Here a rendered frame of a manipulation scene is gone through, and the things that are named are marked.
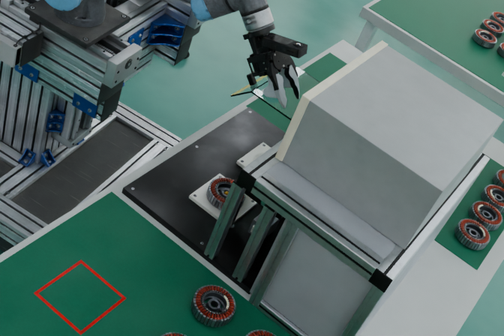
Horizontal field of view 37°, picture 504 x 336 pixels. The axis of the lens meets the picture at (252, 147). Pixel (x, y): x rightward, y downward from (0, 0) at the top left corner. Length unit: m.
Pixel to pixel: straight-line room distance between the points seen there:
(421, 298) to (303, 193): 0.63
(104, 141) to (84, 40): 1.00
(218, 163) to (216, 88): 1.65
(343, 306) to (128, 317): 0.53
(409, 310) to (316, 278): 0.45
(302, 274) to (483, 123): 0.60
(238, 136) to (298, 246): 0.71
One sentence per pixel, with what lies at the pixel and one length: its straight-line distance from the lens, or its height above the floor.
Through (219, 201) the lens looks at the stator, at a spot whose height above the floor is 0.82.
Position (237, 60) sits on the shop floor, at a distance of 4.27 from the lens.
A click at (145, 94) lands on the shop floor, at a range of 3.81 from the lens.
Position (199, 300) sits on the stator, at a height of 0.78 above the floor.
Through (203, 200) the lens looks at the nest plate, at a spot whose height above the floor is 0.78.
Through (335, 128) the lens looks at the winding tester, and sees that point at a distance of 1.79.
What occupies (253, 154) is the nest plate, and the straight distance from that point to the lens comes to 2.43.
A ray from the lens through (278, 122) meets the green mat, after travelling 2.66.
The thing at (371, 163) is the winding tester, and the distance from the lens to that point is 1.79.
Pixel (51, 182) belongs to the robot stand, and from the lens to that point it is 2.96.
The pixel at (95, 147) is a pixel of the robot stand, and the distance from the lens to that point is 3.14.
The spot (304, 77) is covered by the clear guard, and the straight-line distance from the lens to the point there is 2.34.
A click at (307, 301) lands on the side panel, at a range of 1.96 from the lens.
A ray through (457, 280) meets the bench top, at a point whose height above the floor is 0.75.
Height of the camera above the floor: 2.31
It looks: 38 degrees down
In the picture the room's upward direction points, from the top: 23 degrees clockwise
